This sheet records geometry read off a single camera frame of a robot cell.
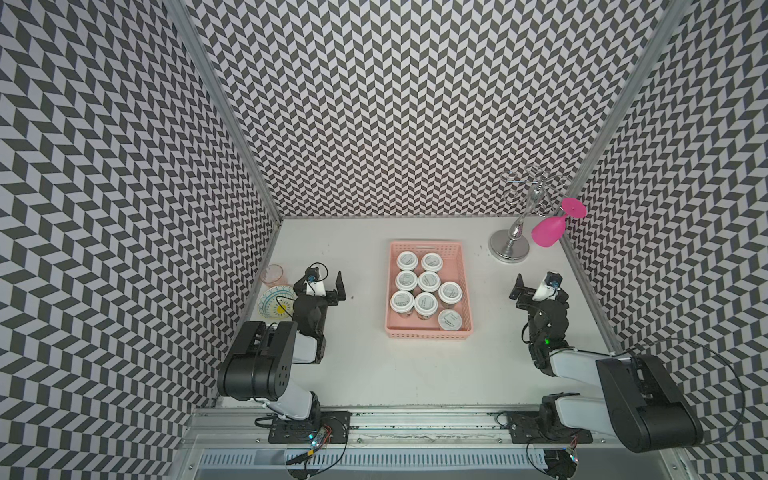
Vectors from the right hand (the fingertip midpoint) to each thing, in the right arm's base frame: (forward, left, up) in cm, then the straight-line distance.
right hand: (533, 282), depth 87 cm
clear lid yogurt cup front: (-9, +25, -7) cm, 27 cm away
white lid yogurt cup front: (-2, +24, -4) cm, 25 cm away
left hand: (+4, +62, 0) cm, 62 cm away
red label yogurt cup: (+11, +29, -4) cm, 31 cm away
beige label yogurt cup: (+11, +37, -3) cm, 39 cm away
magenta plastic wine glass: (+14, -7, +6) cm, 17 cm away
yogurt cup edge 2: (-5, +32, -4) cm, 33 cm away
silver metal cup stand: (+19, -3, +16) cm, 25 cm away
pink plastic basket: (+13, +20, -12) cm, 27 cm away
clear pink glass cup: (+8, +82, -7) cm, 83 cm away
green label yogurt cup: (+4, +37, -4) cm, 38 cm away
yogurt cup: (+4, +30, -5) cm, 31 cm away
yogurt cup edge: (-5, +39, -4) cm, 39 cm away
